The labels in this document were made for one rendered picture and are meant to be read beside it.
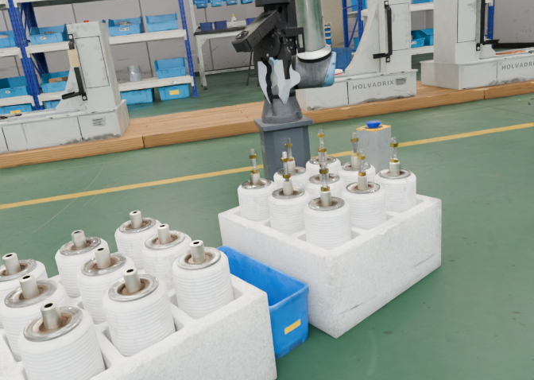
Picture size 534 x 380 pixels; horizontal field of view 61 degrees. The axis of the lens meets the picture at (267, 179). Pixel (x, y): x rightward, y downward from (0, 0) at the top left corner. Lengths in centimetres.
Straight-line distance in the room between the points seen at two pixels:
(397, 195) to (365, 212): 12
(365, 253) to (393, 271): 12
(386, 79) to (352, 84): 25
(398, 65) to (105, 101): 202
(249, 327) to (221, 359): 7
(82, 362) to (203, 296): 20
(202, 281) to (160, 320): 9
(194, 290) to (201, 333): 7
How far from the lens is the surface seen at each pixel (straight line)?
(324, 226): 92
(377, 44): 347
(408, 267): 111
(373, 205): 100
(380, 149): 133
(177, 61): 616
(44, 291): 81
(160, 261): 85
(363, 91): 327
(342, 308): 95
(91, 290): 81
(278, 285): 99
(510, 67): 384
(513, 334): 103
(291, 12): 101
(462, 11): 366
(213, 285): 76
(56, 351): 68
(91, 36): 313
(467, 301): 111
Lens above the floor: 59
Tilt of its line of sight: 17 degrees down
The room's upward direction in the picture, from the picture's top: 6 degrees counter-clockwise
